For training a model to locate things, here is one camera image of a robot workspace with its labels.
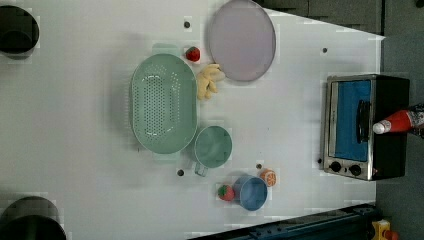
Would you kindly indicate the red plush ketchup bottle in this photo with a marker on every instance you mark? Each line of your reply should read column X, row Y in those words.
column 399, row 121

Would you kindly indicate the black robot base lower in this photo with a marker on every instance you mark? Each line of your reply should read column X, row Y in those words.
column 31, row 218

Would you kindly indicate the black robot base upper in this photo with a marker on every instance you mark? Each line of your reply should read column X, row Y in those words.
column 19, row 31

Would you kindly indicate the black silver toaster oven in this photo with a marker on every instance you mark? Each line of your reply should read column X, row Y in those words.
column 350, row 146

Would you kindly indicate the green measuring cup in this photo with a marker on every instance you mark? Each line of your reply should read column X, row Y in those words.
column 212, row 149

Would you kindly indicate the yellow plush banana bunch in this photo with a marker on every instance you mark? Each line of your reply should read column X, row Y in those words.
column 207, row 79

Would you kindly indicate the green oval colander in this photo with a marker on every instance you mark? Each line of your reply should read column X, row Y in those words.
column 163, row 103

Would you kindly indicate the red plush strawberry upper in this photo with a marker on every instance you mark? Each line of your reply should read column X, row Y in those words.
column 193, row 54

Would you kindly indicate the red plush strawberry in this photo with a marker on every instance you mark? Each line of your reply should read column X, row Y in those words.
column 193, row 54
column 226, row 193

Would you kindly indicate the red plush strawberry lower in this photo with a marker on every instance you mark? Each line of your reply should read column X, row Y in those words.
column 226, row 193

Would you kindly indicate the orange plush slice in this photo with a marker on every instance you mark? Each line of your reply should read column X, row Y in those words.
column 269, row 177

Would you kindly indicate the blue small cup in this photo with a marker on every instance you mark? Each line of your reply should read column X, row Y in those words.
column 250, row 192

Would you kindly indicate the lavender round plate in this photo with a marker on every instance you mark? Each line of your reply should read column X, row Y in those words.
column 242, row 40

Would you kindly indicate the yellow orange toy object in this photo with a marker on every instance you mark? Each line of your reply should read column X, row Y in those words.
column 383, row 231

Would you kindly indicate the dark blue metal frame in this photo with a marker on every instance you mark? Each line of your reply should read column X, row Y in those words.
column 350, row 223

